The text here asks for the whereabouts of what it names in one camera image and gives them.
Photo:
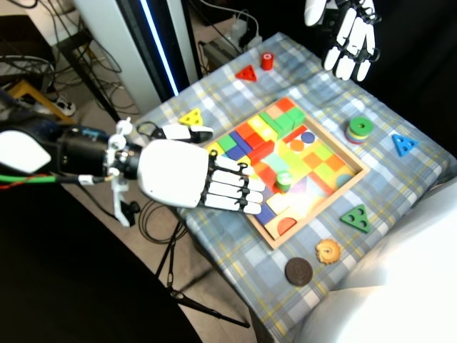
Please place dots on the black side table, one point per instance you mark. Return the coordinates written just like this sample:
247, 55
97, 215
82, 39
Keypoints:
21, 35

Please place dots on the wooden block tray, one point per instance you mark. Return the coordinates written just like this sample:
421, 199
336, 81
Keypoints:
321, 209

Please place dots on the blue triangle with holes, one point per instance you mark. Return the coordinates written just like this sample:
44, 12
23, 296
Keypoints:
403, 145

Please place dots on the white power strip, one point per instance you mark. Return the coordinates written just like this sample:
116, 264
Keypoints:
244, 30

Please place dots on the white and black hand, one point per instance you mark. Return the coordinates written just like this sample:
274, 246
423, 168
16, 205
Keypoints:
357, 35
171, 171

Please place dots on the green triangle with holes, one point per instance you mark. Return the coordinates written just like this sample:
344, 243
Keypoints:
357, 218

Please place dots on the yellow triangle with holes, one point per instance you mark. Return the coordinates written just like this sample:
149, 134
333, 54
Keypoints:
191, 118

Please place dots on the black tripod stand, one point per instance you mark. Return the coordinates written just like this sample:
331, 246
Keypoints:
207, 309

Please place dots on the white column with blue light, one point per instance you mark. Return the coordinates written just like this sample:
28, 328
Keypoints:
107, 53

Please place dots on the green cylinder block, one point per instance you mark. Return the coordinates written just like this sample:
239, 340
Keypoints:
283, 184

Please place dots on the tan flower-shaped biscuit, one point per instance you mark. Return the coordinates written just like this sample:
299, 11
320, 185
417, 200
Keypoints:
327, 252

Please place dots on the white robot body shell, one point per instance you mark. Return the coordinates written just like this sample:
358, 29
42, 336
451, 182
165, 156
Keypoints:
392, 286

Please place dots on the red triangle with holes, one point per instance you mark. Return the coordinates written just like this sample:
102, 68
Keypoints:
245, 74

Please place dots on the grey metal box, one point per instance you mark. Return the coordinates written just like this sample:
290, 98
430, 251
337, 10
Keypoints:
221, 51

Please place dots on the yellow frame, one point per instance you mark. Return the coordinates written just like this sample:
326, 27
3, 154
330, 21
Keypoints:
25, 89

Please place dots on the dark round chocolate biscuit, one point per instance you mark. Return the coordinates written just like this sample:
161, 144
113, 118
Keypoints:
298, 271

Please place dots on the red cylinder with hole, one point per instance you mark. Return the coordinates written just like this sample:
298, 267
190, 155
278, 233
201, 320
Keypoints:
267, 62

